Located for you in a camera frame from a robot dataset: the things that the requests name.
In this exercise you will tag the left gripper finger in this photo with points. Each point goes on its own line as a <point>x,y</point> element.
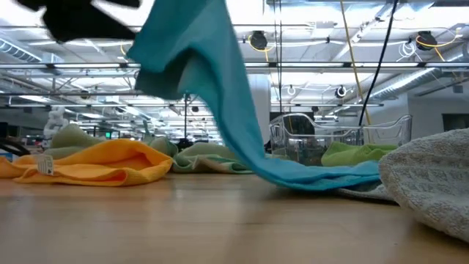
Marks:
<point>110,31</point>
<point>117,3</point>

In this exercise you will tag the blue microfiber towel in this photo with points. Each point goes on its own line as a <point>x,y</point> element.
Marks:
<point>205,55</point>

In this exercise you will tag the orange microfiber towel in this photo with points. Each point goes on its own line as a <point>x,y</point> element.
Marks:
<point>102,161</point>

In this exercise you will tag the bright green microfiber towel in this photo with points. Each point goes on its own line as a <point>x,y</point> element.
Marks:
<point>351,155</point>

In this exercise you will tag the grey microfiber towel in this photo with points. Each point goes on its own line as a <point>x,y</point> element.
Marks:
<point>432,176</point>

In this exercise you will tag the white robot figure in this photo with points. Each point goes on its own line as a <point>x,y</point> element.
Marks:
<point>55,119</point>

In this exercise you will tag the pale green towel, white tag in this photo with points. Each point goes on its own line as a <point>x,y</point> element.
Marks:
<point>73,137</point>

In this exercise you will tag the pale green towel, green hem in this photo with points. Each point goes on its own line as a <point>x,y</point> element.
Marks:
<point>205,157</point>

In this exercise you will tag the white building pillar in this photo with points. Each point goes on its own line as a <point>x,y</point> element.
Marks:
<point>264,95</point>

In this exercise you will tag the long LED light bar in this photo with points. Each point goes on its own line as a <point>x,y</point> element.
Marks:
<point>311,65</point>

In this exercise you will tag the clear plastic bin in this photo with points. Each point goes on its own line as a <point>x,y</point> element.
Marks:
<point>311,135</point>

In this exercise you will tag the distant black rig frame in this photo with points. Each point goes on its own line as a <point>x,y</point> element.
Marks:
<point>185,117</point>

